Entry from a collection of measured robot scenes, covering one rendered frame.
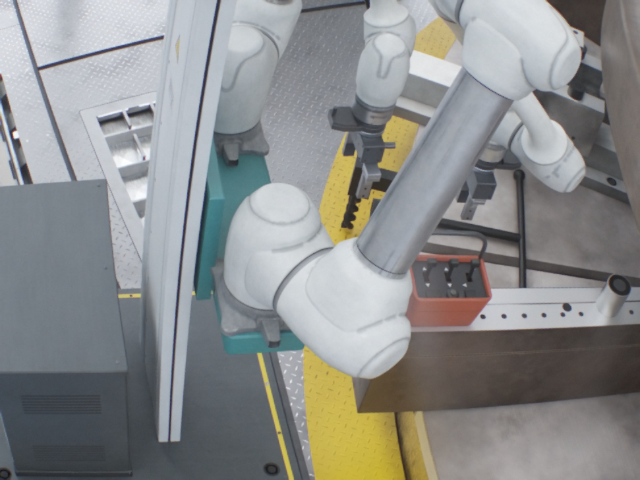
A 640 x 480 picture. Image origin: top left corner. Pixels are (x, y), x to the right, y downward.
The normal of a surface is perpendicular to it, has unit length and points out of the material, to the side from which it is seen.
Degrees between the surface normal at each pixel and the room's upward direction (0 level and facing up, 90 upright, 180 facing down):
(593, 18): 90
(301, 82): 0
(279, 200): 6
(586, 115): 90
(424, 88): 71
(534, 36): 47
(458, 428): 0
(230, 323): 11
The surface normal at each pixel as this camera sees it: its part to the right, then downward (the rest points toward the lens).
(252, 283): -0.70, 0.45
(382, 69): -0.18, 0.59
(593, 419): 0.18, -0.66
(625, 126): -0.98, -0.16
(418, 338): 0.11, 0.75
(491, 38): -0.65, 0.17
